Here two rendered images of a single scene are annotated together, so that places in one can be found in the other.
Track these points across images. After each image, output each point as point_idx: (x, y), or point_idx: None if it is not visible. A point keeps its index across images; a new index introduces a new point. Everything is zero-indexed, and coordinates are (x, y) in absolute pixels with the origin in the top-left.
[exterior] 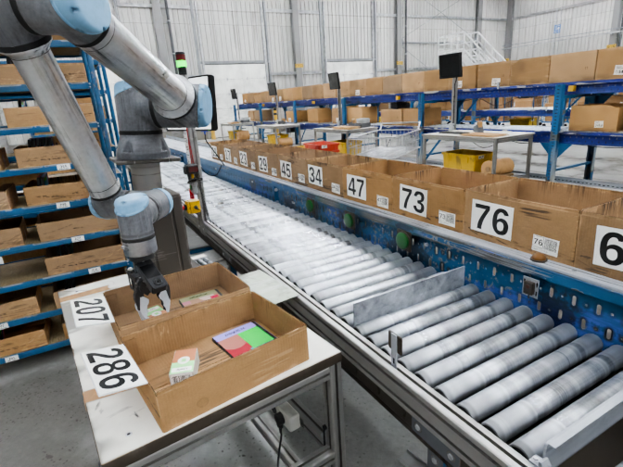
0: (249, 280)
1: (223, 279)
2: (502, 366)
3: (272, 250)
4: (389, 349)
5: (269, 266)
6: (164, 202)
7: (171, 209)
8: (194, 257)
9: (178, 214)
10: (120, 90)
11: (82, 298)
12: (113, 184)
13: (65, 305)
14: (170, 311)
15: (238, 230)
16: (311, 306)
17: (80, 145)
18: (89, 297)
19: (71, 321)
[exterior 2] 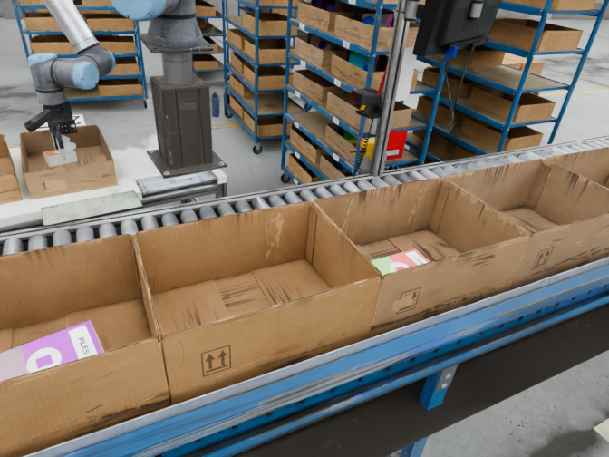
0: (117, 199)
1: (99, 175)
2: None
3: (207, 218)
4: None
5: (152, 213)
6: (63, 73)
7: (79, 84)
8: (219, 170)
9: (162, 108)
10: None
11: (156, 134)
12: (75, 44)
13: (149, 131)
14: (20, 145)
15: (310, 196)
16: (13, 232)
17: (43, 3)
18: (155, 137)
19: (114, 136)
